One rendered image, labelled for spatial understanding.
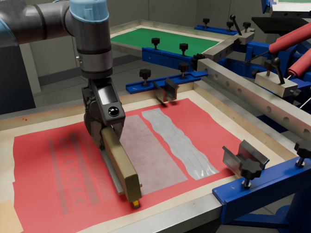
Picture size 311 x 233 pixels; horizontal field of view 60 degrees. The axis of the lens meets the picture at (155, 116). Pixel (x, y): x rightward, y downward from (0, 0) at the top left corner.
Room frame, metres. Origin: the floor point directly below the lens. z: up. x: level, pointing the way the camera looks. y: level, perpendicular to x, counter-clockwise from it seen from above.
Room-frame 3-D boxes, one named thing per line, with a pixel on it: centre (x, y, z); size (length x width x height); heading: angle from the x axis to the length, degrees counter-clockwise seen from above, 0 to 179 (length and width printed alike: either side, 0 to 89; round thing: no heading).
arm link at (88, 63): (0.59, 0.14, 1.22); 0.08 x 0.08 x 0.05
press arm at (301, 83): (0.83, -0.44, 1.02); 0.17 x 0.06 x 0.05; 115
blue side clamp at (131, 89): (0.95, -0.04, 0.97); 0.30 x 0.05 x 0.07; 115
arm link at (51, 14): (0.65, 0.21, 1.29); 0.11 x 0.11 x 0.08; 40
